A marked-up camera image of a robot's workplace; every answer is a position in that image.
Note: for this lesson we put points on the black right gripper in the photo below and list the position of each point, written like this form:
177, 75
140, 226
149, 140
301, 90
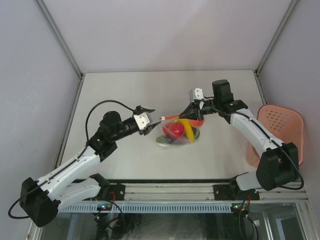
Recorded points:
191, 107

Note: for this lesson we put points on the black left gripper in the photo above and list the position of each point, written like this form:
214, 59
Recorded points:
146, 131

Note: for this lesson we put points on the yellow fake banana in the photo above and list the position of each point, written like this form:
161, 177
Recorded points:
187, 128

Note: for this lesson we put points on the clear zip top bag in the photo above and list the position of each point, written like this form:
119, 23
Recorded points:
164, 120

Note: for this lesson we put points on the red fake apple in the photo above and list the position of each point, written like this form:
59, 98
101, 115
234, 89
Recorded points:
173, 130

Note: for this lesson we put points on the orange fake peach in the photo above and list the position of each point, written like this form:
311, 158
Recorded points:
196, 123

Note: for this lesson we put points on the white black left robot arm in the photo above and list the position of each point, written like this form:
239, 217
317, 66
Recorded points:
44, 198

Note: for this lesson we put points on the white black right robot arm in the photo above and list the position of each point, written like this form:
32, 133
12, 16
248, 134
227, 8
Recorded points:
279, 161

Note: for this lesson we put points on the purple fake eggplant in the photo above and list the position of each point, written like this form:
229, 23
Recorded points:
179, 141

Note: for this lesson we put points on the pink plastic basket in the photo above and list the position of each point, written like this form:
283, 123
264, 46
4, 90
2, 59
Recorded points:
285, 124

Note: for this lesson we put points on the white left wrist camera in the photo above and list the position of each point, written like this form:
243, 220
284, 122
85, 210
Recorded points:
143, 120

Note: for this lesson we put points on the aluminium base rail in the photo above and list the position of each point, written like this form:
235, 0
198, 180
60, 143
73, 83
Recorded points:
200, 192

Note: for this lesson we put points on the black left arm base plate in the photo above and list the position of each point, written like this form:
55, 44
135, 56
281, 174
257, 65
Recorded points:
113, 192

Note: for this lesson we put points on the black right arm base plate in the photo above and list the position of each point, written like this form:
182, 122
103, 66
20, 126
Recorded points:
224, 192

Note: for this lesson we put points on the perforated grey cable duct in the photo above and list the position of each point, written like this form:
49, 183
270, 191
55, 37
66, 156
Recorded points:
148, 208

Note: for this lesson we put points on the aluminium corner frame post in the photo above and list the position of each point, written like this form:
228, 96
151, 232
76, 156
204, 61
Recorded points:
293, 4

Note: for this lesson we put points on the left aluminium corner post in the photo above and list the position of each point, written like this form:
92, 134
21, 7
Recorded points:
53, 27

